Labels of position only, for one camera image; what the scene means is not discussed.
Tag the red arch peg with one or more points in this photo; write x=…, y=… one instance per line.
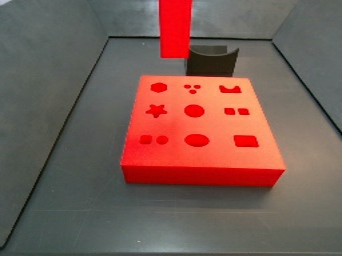
x=176, y=24

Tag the dark grey arch holder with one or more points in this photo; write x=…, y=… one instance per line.
x=212, y=60

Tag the red shape-sorter block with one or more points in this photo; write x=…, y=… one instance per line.
x=200, y=132

